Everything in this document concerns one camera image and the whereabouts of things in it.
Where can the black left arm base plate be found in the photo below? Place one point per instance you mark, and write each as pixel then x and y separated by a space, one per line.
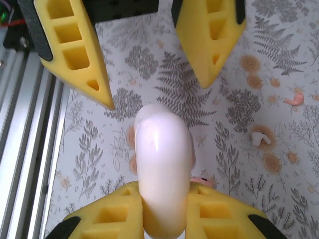
pixel 15 39

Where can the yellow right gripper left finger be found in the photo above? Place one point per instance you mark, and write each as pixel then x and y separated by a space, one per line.
pixel 107 216

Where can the aluminium frame rail at bases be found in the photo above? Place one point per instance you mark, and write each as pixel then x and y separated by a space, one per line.
pixel 22 124

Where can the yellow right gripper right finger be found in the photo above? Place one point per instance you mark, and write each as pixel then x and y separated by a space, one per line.
pixel 224 219

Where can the floral patterned table cover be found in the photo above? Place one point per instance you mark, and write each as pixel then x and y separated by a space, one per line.
pixel 249 174

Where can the pink earbud charging case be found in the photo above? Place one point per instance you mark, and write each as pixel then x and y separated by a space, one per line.
pixel 203 181

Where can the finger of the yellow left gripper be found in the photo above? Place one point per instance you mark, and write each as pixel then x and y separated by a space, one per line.
pixel 204 49
pixel 94 64

